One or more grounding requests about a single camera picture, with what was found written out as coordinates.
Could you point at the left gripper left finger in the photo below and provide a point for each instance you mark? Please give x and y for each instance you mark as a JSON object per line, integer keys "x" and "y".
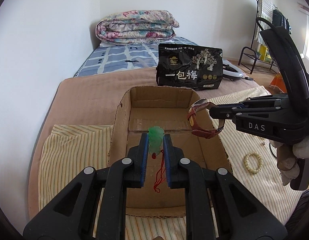
{"x": 93, "y": 204}

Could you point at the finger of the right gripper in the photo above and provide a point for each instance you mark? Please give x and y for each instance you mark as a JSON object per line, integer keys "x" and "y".
{"x": 226, "y": 107}
{"x": 223, "y": 114}

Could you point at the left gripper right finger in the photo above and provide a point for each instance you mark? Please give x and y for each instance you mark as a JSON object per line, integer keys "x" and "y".
{"x": 218, "y": 206}

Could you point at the red leather strap watch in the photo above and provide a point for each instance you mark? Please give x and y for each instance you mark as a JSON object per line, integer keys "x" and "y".
{"x": 200, "y": 121}

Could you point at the right gloved hand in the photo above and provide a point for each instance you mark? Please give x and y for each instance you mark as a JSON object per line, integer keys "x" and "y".
{"x": 287, "y": 157}

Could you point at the orange bag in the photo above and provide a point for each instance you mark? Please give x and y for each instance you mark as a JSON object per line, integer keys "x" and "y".
{"x": 278, "y": 84}

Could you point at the black metal clothes rack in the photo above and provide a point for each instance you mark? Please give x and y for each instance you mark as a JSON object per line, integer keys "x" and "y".
{"x": 257, "y": 56}

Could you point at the black snack bag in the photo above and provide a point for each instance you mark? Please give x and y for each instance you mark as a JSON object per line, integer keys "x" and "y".
{"x": 196, "y": 67}

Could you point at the yellow green box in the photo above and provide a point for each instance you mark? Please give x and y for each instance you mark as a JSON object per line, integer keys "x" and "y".
{"x": 264, "y": 53}

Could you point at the striped yellow cloth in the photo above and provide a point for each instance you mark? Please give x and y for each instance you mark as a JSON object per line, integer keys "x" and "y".
{"x": 160, "y": 211}

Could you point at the dark green hanging clothes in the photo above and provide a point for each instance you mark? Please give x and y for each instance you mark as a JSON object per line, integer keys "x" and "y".
{"x": 279, "y": 20}

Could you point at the striped towel on rack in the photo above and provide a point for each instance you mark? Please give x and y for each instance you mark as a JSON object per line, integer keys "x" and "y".
{"x": 264, "y": 10}

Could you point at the brown blanket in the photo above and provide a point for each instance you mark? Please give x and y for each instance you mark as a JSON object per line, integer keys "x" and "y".
{"x": 95, "y": 120}

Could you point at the floral folded quilt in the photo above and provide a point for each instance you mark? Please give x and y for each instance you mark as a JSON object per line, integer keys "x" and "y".
{"x": 137, "y": 26}

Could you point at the blue checkered mattress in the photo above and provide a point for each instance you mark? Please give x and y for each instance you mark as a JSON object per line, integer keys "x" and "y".
{"x": 119, "y": 58}

